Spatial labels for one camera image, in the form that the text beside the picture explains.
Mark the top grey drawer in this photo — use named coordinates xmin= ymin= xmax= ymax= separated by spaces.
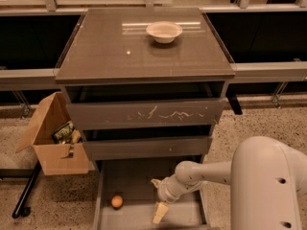
xmin=66 ymin=98 xmax=225 ymax=130

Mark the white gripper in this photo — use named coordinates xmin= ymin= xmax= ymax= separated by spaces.
xmin=151 ymin=174 xmax=202 ymax=224

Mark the cardboard box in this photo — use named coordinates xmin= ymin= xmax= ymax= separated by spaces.
xmin=16 ymin=92 xmax=90 ymax=175

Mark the white paper bowl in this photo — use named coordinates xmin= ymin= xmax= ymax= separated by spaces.
xmin=146 ymin=21 xmax=183 ymax=44

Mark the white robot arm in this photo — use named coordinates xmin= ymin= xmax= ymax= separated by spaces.
xmin=152 ymin=136 xmax=307 ymax=230

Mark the green snack packet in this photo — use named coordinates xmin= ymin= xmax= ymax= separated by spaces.
xmin=52 ymin=121 xmax=75 ymax=144

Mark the orange fruit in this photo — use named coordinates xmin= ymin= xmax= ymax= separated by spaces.
xmin=111 ymin=195 xmax=124 ymax=209

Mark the bottom open grey drawer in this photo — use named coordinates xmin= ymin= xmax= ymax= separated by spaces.
xmin=92 ymin=157 xmax=220 ymax=230

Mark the black metal floor bar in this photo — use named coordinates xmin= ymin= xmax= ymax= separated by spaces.
xmin=0 ymin=162 xmax=41 ymax=219

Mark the middle grey drawer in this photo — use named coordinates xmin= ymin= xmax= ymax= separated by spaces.
xmin=83 ymin=136 xmax=212 ymax=160

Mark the grey drawer cabinet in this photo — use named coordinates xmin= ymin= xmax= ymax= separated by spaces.
xmin=55 ymin=7 xmax=236 ymax=165

